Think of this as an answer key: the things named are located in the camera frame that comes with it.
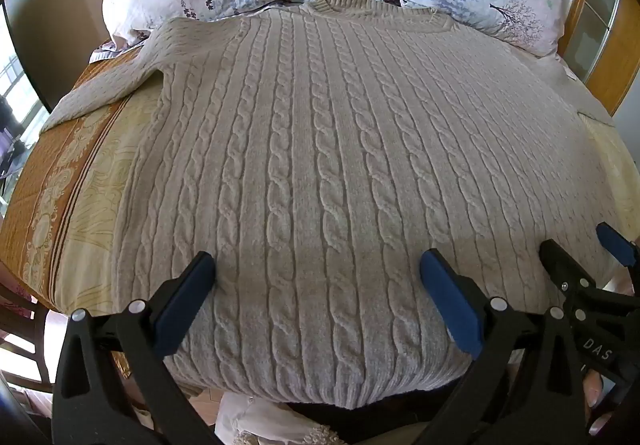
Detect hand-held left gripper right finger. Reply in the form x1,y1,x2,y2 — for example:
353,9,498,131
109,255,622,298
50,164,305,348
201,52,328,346
419,248,588,445

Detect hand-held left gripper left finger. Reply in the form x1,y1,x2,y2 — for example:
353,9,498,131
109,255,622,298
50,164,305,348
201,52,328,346
50,251,221,445

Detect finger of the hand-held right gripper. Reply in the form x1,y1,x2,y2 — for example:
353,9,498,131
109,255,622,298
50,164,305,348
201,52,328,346
595,222,640,272
539,239,597,302

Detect cream cable-knit sweater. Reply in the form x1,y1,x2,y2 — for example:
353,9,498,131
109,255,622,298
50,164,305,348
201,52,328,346
40,0,627,412

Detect person's right hand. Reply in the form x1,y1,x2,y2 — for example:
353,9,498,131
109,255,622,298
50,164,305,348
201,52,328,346
583,369,610,410

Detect dark cloth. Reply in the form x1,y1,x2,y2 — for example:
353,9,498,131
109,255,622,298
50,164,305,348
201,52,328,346
287,387,463,445

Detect white fuzzy garment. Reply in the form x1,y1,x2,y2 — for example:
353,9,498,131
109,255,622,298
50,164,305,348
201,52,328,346
214,391,342,445

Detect yellow patterned bedspread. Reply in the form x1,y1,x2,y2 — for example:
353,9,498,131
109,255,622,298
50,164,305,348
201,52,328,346
0,39,640,326

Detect dark wooden chair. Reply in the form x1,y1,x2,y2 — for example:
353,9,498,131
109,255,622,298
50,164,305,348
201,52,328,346
0,265,68,398

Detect bright window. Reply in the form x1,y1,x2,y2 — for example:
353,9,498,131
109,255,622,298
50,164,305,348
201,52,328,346
0,8,48,181

